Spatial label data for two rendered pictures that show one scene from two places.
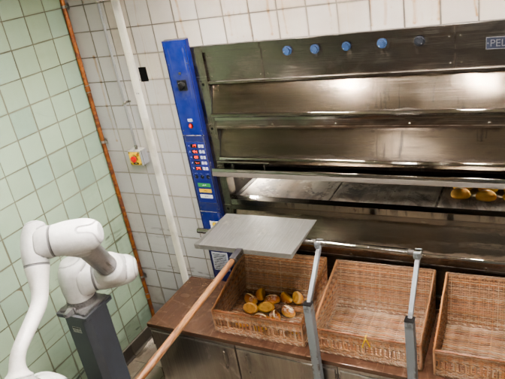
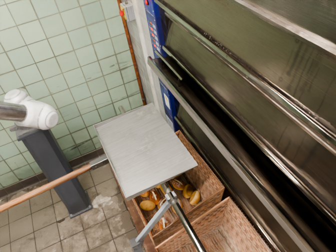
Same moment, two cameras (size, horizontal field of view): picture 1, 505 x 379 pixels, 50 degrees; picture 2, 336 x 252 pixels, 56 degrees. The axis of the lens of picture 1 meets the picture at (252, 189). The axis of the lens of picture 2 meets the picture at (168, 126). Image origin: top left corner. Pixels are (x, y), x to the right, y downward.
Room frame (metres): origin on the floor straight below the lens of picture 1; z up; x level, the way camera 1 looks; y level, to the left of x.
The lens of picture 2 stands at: (1.78, -0.85, 2.32)
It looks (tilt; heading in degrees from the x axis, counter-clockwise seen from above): 43 degrees down; 42
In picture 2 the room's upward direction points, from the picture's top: 11 degrees counter-clockwise
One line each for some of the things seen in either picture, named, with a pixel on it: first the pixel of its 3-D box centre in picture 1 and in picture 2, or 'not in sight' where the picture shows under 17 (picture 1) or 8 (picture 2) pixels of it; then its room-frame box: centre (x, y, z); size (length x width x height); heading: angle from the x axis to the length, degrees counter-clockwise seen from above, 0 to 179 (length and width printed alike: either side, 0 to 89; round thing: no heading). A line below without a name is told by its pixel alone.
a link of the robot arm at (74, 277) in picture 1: (76, 277); (20, 106); (2.42, 0.96, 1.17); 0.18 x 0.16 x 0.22; 94
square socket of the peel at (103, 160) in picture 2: (236, 256); (99, 162); (2.32, 0.14, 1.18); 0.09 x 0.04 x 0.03; 150
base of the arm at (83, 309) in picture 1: (80, 301); (25, 122); (2.40, 0.98, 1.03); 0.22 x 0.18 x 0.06; 150
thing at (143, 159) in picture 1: (138, 156); (128, 11); (3.28, 0.68, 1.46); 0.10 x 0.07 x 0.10; 59
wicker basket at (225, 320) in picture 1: (271, 293); (169, 185); (2.62, 0.00, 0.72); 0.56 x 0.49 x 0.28; 61
